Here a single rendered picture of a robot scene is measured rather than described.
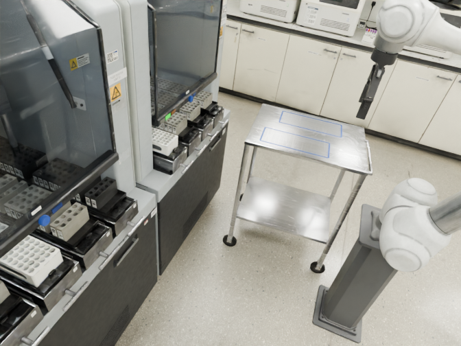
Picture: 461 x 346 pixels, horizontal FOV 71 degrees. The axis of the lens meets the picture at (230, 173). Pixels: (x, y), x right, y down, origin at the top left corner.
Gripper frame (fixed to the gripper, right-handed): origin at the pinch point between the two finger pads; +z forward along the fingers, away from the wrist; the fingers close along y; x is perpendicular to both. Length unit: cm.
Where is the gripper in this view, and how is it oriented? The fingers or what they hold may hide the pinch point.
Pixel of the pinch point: (362, 107)
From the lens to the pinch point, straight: 126.0
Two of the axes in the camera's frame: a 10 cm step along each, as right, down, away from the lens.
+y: 3.6, -5.5, 7.5
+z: -1.2, 7.7, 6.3
